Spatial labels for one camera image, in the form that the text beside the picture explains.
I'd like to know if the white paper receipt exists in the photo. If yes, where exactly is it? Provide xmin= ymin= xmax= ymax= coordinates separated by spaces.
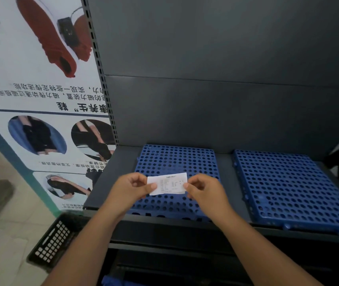
xmin=146 ymin=172 xmax=188 ymax=196

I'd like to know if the blue plastic piece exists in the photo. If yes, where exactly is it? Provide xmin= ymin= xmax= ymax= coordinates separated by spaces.
xmin=101 ymin=275 xmax=147 ymax=286

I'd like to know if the person's left forearm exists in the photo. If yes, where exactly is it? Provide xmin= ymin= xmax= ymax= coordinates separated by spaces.
xmin=41 ymin=203 xmax=123 ymax=286

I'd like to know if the person's left hand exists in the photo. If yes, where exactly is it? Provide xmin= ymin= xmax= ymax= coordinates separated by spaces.
xmin=106 ymin=172 xmax=158 ymax=219

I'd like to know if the blue perforated plastic pallet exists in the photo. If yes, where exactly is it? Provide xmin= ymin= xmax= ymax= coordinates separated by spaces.
xmin=127 ymin=144 xmax=221 ymax=223
xmin=232 ymin=149 xmax=339 ymax=236

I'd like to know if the white printed poster banner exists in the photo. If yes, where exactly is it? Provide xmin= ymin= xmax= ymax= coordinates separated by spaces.
xmin=0 ymin=0 xmax=117 ymax=212

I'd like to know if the dark grey metal shelf unit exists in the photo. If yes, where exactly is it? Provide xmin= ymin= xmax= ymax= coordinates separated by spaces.
xmin=80 ymin=0 xmax=339 ymax=286

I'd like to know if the black plastic basket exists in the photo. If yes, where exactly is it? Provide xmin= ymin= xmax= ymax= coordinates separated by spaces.
xmin=26 ymin=212 xmax=90 ymax=273

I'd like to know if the person's right hand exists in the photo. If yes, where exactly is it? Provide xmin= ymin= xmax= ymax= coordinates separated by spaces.
xmin=183 ymin=173 xmax=236 ymax=225

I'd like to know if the person's right forearm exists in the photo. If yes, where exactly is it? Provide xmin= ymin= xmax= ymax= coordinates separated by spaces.
xmin=215 ymin=210 xmax=325 ymax=286

